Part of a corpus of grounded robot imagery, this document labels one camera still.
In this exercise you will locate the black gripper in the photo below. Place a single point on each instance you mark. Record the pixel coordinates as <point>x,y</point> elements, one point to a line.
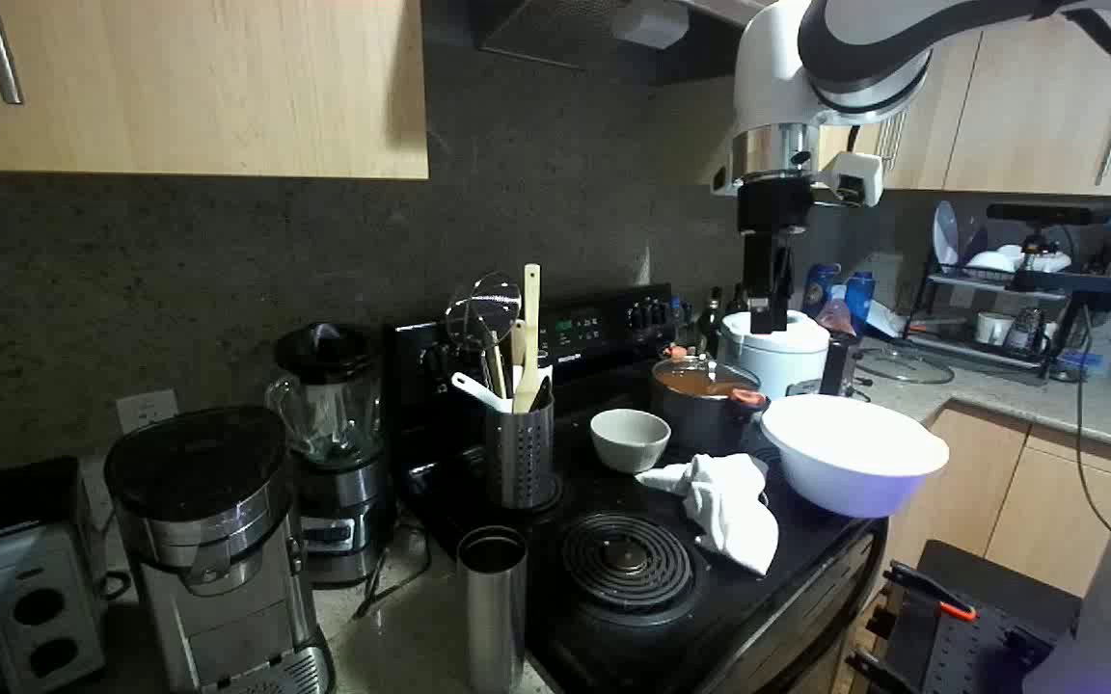
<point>768,209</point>

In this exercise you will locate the perforated steel cutlery holder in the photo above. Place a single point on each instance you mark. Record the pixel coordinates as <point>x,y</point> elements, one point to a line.
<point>520,458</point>

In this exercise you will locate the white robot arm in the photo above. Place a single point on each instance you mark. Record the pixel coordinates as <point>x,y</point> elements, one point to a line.
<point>840,63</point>

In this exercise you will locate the dark bottle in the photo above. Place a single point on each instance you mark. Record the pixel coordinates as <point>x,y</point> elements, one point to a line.
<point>834,317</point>

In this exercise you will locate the white rice cooker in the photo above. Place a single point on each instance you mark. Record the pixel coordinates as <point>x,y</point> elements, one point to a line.
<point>785,362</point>

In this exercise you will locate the pot with brown sauce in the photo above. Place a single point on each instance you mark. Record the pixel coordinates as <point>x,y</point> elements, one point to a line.
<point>704,398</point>

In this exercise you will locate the large white bowl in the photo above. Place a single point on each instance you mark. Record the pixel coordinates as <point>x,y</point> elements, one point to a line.
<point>852,456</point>

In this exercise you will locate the small white bowl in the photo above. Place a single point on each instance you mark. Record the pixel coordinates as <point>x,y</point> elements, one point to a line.
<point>629,439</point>

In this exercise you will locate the wooden spatula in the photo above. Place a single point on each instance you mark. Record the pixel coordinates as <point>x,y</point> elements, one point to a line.
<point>529,336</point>

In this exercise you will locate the white dish cloth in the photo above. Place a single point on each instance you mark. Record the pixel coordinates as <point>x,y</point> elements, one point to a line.
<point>724,500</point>

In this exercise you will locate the dish drying rack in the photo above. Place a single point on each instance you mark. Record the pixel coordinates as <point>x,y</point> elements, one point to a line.
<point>1022,285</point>

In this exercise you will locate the white spoon utensil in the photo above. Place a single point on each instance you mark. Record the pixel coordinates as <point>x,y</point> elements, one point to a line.
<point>475,390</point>

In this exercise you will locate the black electric stove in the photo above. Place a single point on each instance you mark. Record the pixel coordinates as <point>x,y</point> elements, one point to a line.
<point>620,590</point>

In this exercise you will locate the range hood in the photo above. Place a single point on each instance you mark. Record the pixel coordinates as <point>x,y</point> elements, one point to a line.
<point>647,38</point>

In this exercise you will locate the black tool cart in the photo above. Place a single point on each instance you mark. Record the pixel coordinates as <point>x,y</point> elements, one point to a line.
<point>955,626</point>

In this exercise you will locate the stainless steel tumbler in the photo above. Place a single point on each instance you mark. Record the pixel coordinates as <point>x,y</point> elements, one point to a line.
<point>490,565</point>

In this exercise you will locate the black blender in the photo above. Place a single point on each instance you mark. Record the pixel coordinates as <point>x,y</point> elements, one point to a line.
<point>331,401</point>

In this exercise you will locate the steel coffee maker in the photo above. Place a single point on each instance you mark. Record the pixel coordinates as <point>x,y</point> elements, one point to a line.
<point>210,527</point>

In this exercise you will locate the upper wooden cabinet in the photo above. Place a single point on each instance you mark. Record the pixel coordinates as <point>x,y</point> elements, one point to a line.
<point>214,84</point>

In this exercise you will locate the toaster oven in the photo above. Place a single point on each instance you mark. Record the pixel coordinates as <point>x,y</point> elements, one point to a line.
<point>48,605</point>

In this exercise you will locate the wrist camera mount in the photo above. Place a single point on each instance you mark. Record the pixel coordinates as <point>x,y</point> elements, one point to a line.
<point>859,180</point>

